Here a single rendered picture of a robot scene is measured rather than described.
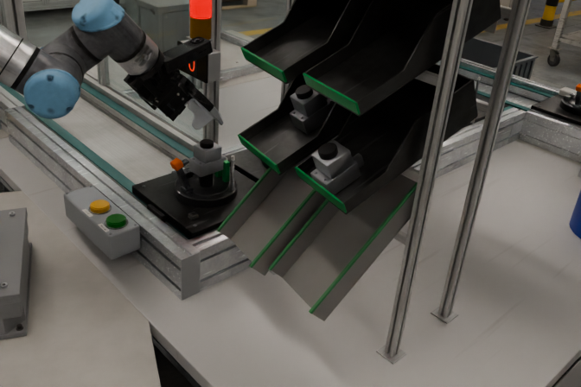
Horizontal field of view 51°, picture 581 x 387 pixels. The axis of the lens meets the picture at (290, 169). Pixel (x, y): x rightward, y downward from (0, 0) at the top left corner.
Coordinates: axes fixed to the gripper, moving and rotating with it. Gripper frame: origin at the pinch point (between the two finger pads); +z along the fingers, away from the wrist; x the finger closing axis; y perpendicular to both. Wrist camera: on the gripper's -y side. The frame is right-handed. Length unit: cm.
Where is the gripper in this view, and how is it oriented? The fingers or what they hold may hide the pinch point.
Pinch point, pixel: (208, 111)
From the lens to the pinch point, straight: 129.4
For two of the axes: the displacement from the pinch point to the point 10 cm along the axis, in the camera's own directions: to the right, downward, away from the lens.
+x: 6.8, 3.8, -6.3
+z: 4.3, 4.8, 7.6
